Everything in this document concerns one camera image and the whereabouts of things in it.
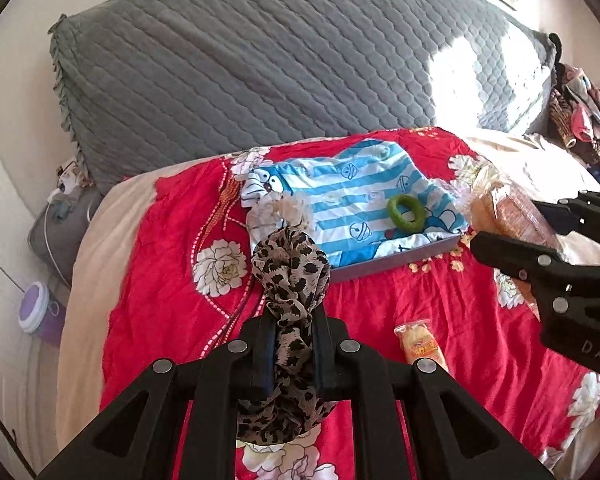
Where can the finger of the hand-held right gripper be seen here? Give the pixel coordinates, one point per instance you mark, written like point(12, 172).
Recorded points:
point(510, 255)
point(590, 220)

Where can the sheer beige scrunchie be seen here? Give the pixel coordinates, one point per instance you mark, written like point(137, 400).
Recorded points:
point(280, 212)

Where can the white charger plug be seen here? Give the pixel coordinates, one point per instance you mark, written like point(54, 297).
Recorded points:
point(70, 177)

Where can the grey quilted headboard cover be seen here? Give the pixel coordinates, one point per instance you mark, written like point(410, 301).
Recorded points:
point(255, 70)

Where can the brown bread snack packet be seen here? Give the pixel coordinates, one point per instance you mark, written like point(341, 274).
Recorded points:
point(510, 210)

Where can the purple lid container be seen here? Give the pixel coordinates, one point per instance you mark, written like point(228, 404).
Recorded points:
point(35, 305)

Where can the red floral blanket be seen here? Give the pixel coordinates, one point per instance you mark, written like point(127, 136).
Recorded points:
point(170, 280)

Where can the blue striped cartoon cloth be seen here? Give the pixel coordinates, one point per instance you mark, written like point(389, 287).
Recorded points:
point(360, 195)

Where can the grey nightstand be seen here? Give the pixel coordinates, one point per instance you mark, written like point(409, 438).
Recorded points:
point(60, 235)

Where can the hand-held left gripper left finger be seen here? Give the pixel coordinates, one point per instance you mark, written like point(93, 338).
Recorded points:
point(260, 360)

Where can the yellow cake snack packet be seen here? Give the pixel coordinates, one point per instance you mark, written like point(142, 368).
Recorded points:
point(422, 342)

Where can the pile of clothes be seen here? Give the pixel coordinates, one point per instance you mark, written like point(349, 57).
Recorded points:
point(585, 120)

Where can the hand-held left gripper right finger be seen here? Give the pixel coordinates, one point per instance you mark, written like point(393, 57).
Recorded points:
point(325, 360)

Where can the leopard print scrunchie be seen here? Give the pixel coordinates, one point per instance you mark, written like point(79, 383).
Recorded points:
point(290, 270)

